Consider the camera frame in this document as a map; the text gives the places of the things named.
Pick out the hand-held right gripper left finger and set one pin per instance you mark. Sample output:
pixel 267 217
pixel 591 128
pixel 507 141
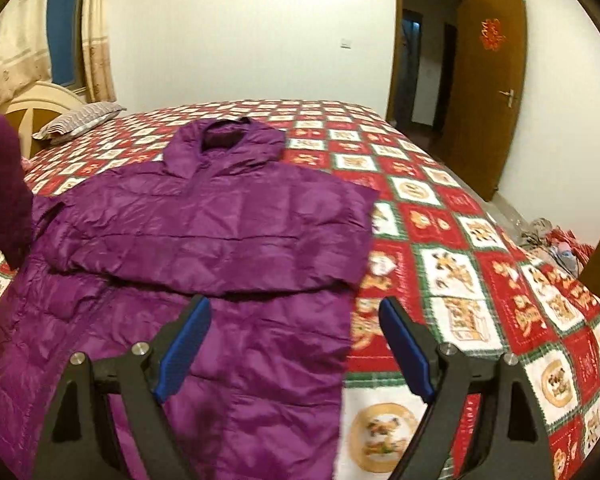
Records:
pixel 185 345

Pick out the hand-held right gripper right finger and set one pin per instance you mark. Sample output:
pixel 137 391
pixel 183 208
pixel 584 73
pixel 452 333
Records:
pixel 405 347

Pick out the purple puffer jacket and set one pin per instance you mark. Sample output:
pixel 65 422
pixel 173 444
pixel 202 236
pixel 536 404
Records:
pixel 205 220

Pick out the pile of clothes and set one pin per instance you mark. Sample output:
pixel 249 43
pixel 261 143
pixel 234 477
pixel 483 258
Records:
pixel 555 250

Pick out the red checked printed bedspread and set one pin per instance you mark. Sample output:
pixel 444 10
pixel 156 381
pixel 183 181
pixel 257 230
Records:
pixel 480 270

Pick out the striped pillow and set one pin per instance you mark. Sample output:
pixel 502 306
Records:
pixel 80 117

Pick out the brown wooden door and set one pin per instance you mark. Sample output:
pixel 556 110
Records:
pixel 485 110

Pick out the cream wooden headboard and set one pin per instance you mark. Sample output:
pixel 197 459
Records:
pixel 40 100

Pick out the red paper door decoration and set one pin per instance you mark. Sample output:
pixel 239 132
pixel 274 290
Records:
pixel 493 34

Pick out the window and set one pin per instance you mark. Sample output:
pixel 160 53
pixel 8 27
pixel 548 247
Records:
pixel 65 25

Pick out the brown door frame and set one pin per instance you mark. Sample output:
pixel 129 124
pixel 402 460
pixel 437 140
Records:
pixel 394 50

